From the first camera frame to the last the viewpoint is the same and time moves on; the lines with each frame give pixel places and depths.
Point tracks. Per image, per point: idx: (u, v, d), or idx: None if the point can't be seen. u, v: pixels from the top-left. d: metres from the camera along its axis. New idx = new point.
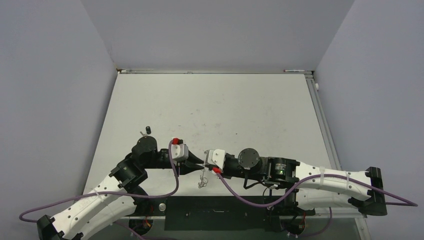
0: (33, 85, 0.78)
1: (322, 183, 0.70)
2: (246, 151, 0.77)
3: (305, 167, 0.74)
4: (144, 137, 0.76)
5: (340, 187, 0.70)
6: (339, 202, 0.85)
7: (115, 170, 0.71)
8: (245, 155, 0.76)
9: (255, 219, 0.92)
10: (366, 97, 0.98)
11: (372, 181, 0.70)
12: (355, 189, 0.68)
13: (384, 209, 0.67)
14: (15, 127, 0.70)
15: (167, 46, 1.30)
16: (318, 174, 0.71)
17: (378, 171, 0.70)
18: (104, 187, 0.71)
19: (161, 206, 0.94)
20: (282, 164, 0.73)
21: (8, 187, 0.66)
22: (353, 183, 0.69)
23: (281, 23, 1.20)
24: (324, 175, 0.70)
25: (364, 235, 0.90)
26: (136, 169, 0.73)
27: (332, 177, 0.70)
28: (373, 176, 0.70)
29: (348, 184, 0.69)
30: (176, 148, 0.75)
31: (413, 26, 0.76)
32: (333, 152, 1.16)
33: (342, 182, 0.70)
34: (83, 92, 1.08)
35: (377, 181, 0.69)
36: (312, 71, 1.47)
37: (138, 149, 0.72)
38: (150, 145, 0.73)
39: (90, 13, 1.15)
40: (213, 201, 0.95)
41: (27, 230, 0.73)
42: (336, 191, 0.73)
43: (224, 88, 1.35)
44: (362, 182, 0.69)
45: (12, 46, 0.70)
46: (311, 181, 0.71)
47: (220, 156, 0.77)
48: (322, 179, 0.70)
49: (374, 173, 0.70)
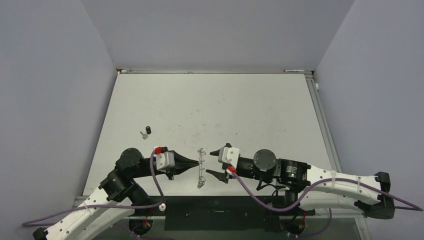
0: (32, 84, 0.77)
1: (333, 187, 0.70)
2: (262, 153, 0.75)
3: (316, 170, 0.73)
4: (127, 149, 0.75)
5: (350, 190, 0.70)
6: (344, 204, 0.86)
7: (104, 181, 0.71)
8: (261, 157, 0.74)
9: (255, 219, 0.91)
10: (366, 97, 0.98)
11: (381, 185, 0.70)
12: (366, 193, 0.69)
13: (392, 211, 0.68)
14: (15, 127, 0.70)
15: (167, 45, 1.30)
16: (330, 178, 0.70)
17: (387, 176, 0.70)
18: (94, 200, 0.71)
19: (161, 206, 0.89)
20: (293, 167, 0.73)
21: (9, 187, 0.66)
22: (363, 188, 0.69)
23: (281, 23, 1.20)
24: (336, 179, 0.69)
25: (364, 234, 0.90)
26: (125, 180, 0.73)
27: (343, 181, 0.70)
28: (382, 181, 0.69)
29: (359, 189, 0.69)
30: (160, 157, 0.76)
31: (413, 26, 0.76)
32: (334, 153, 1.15)
33: (352, 187, 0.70)
34: (83, 92, 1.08)
35: (385, 186, 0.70)
36: (312, 71, 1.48)
37: (122, 163, 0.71)
38: (134, 157, 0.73)
39: (90, 13, 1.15)
40: (213, 201, 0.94)
41: (28, 230, 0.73)
42: (346, 194, 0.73)
43: (224, 88, 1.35)
44: (372, 186, 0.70)
45: (11, 46, 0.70)
46: (322, 185, 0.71)
47: (234, 156, 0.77)
48: (334, 182, 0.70)
49: (385, 178, 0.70)
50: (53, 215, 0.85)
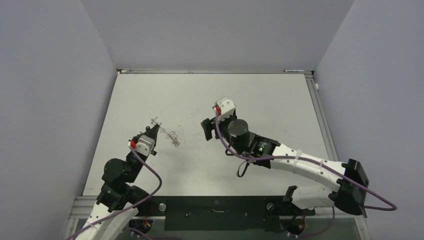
0: (32, 84, 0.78)
1: (295, 165, 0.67)
2: (240, 121, 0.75)
3: (284, 148, 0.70)
4: (109, 161, 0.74)
5: (311, 171, 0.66)
6: (324, 198, 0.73)
7: (100, 196, 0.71)
8: (237, 124, 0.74)
9: (255, 219, 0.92)
10: (366, 97, 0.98)
11: (346, 171, 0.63)
12: (326, 176, 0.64)
13: (357, 200, 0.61)
14: (15, 127, 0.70)
15: (167, 46, 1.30)
16: (294, 156, 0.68)
17: (358, 164, 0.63)
18: (96, 216, 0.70)
19: (161, 206, 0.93)
20: (264, 143, 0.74)
21: (9, 187, 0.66)
22: (326, 171, 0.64)
23: (280, 23, 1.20)
24: (298, 158, 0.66)
25: (364, 235, 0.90)
26: (120, 190, 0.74)
27: (306, 161, 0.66)
28: (349, 167, 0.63)
29: (320, 171, 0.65)
30: (139, 146, 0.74)
31: (412, 26, 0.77)
32: (334, 152, 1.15)
33: (313, 167, 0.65)
34: (83, 92, 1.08)
35: (352, 173, 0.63)
36: (312, 71, 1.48)
37: (108, 175, 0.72)
38: (118, 167, 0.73)
39: (90, 13, 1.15)
40: (213, 201, 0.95)
41: (29, 230, 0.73)
42: (310, 177, 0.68)
43: (224, 88, 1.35)
44: (335, 170, 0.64)
45: (12, 46, 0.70)
46: (285, 161, 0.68)
47: (228, 112, 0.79)
48: (297, 161, 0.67)
49: (353, 165, 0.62)
50: (54, 215, 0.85)
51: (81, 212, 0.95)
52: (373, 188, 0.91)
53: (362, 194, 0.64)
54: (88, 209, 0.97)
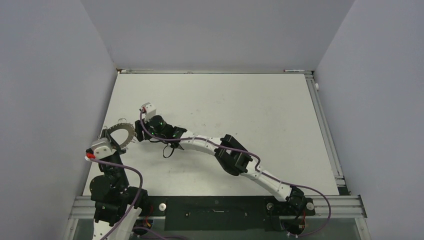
0: (32, 84, 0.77)
1: (192, 143, 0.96)
2: (157, 117, 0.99)
3: (188, 133, 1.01)
4: (92, 181, 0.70)
5: (202, 146, 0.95)
6: (248, 175, 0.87)
7: (97, 213, 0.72)
8: (153, 119, 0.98)
9: (255, 218, 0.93)
10: (366, 96, 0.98)
11: (223, 143, 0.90)
12: (210, 147, 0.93)
13: (230, 162, 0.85)
14: (15, 126, 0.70)
15: (167, 45, 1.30)
16: (190, 137, 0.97)
17: (229, 136, 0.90)
18: (100, 233, 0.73)
19: (161, 206, 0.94)
20: (177, 131, 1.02)
21: (9, 188, 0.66)
22: (209, 143, 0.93)
23: (280, 22, 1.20)
24: (193, 138, 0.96)
25: (364, 235, 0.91)
26: (114, 201, 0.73)
27: (199, 140, 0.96)
28: (223, 140, 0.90)
29: (206, 144, 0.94)
30: (98, 152, 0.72)
31: (412, 25, 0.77)
32: (334, 153, 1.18)
33: (202, 143, 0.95)
34: (82, 92, 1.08)
35: (227, 144, 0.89)
36: (312, 71, 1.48)
37: (96, 197, 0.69)
38: (103, 186, 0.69)
39: (90, 13, 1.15)
40: (213, 201, 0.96)
41: (29, 230, 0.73)
42: (205, 151, 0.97)
43: (224, 88, 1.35)
44: (215, 142, 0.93)
45: (11, 45, 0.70)
46: (187, 141, 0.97)
47: (151, 112, 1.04)
48: (193, 140, 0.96)
49: (226, 138, 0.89)
50: (54, 215, 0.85)
51: (81, 212, 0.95)
52: (373, 188, 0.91)
53: (241, 159, 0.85)
54: (88, 209, 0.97)
